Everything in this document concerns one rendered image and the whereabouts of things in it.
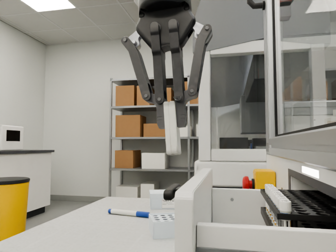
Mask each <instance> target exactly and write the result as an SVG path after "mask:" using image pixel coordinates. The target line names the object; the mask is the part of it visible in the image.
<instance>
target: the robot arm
mask: <svg viewBox="0 0 336 252"><path fill-rule="evenodd" d="M134 2H135V4H136V5H137V6H138V14H139V20H138V23H137V25H136V31H135V32H134V33H133V34H132V35H130V36H129V37H127V36H124V37H122V39H121V43H122V44H123V45H124V46H125V48H126V49H127V50H128V52H129V55H130V59H131V62H132V66H133V69H134V72H135V76H136V79H137V83H138V86H139V89H140V93H141V96H142V99H143V100H145V101H146V102H148V103H149V104H154V105H156V116H157V126H158V128H159V129H161V130H162V129H165V143H166V154H167V155H180V154H181V139H180V128H186V125H187V114H186V104H187V102H189V101H191V100H193V99H196V98H197V97H198V95H199V90H200V84H201V78H202V72H203V66H204V60H205V54H206V48H207V46H208V44H209V42H210V40H211V39H212V37H213V32H212V26H211V25H210V24H205V25H202V24H200V23H198V22H196V18H195V16H194V15H193V13H192V4H191V0H134ZM193 32H195V33H194V37H195V40H196V42H195V48H194V54H193V59H192V65H191V71H190V77H189V83H188V89H187V90H185V79H184V66H183V47H184V46H185V45H186V43H187V41H188V40H189V38H190V36H191V35H192V33H193ZM141 39H143V40H144V42H145V43H146V44H147V45H148V46H149V47H150V48H151V52H152V57H153V76H154V94H153V90H152V87H151V84H150V80H149V77H148V74H147V70H146V67H145V64H144V61H143V57H142V55H141V53H140V51H139V50H140V49H141V43H140V41H141ZM168 51H171V61H172V76H173V91H174V96H173V98H174V100H175V102H174V101H170V102H168V99H167V82H166V65H165V60H166V52H168Z"/></svg>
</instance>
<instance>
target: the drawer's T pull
mask: <svg viewBox="0 0 336 252"><path fill-rule="evenodd" d="M180 187H181V185H180V184H179V183H175V184H173V185H171V186H170V187H168V188H167V189H166V190H164V192H163V198H164V200H166V201H171V200H172V199H173V198H174V197H175V193H176V191H177V190H178V189H179V188H180Z"/></svg>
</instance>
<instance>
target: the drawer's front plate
mask: <svg viewBox="0 0 336 252"><path fill-rule="evenodd" d="M212 188H213V170H212V168H203V169H202V170H200V171H199V172H198V173H197V174H196V175H195V176H193V177H192V178H191V179H190V180H189V181H187V182H186V183H185V184H184V185H183V186H182V187H180V188H179V189H178V190H177V191H176V192H175V196H174V252H196V247H197V224H198V222H202V223H212Z"/></svg>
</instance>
